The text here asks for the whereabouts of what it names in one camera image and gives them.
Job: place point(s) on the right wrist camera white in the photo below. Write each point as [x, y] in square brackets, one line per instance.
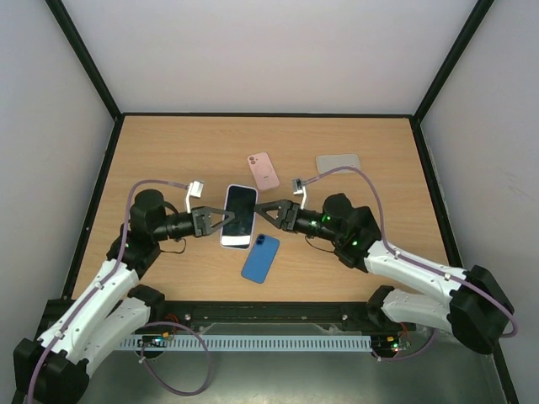
[299, 190]

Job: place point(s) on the lavender phone case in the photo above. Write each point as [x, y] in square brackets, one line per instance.
[223, 244]

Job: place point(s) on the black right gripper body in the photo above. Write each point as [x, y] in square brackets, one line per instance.
[289, 215]

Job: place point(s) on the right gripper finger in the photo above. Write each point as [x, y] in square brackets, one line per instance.
[270, 213]
[277, 205]

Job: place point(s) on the blue phone black screen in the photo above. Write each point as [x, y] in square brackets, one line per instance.
[239, 216]

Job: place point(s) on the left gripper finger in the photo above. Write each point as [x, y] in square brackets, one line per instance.
[214, 211]
[219, 219]

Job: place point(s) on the pink phone case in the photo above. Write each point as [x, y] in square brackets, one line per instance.
[262, 169]

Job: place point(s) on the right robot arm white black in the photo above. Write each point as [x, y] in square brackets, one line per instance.
[467, 303]

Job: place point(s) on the black front rail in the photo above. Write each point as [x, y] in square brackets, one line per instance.
[346, 316]

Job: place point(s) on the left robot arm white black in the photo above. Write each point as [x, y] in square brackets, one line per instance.
[57, 366]

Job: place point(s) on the white slotted cable duct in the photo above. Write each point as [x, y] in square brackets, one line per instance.
[250, 343]

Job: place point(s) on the black enclosure frame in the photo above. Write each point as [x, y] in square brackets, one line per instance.
[64, 21]

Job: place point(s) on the beige phone case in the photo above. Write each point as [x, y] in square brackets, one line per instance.
[325, 163]

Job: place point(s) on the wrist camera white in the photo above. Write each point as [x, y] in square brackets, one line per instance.
[299, 190]
[194, 191]

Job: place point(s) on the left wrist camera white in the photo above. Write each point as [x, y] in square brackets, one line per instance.
[194, 191]

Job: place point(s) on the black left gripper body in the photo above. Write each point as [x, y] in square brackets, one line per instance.
[199, 221]

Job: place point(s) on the blue phone back up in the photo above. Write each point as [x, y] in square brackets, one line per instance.
[260, 258]

